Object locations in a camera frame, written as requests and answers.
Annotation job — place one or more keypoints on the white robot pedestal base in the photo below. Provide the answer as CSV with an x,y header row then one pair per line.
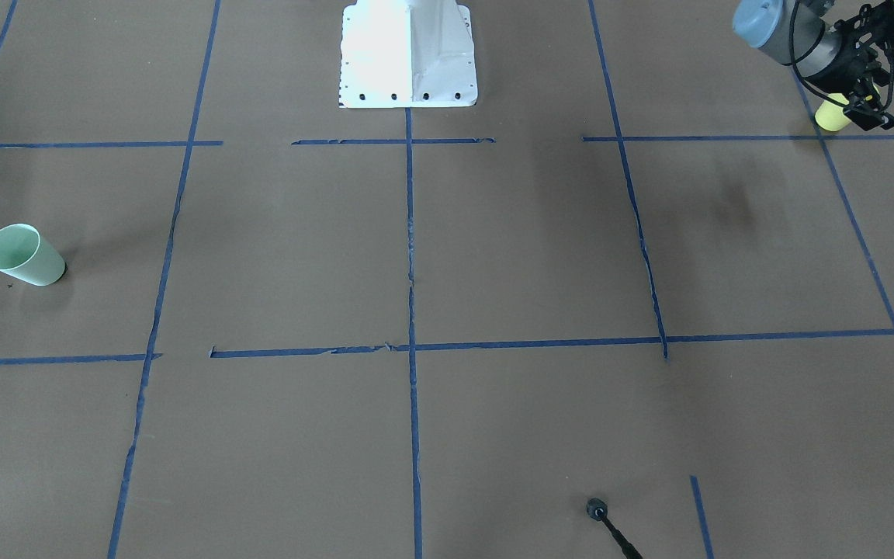
x,y
399,54

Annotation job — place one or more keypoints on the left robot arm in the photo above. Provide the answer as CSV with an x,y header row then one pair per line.
x,y
786,31

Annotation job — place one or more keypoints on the yellow cup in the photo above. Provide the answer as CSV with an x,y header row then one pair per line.
x,y
831,116

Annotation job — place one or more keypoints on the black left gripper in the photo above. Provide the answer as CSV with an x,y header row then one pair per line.
x,y
845,71

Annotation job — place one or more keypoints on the green cup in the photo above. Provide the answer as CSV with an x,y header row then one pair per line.
x,y
26,255

